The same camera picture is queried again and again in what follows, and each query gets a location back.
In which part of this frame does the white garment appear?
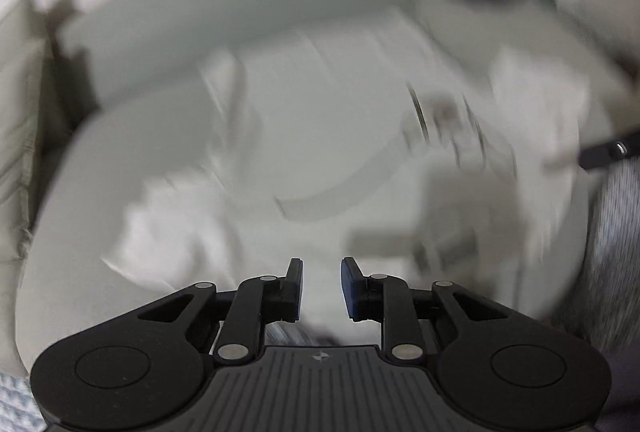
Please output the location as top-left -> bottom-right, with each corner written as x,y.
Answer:
102,43 -> 593,295

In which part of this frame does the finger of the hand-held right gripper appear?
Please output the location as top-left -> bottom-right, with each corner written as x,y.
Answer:
577,129 -> 640,171

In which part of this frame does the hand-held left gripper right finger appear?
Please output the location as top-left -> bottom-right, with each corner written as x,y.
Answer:
340,256 -> 507,361

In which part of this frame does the grey striped cloth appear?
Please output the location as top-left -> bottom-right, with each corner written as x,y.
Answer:
567,156 -> 640,355

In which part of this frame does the light grey sofa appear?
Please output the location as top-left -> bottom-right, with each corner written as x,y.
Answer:
14,0 -> 640,380

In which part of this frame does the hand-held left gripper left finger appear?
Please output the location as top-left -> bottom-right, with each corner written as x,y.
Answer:
137,257 -> 304,361

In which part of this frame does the beige cloth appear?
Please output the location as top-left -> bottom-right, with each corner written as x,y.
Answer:
0,0 -> 68,265

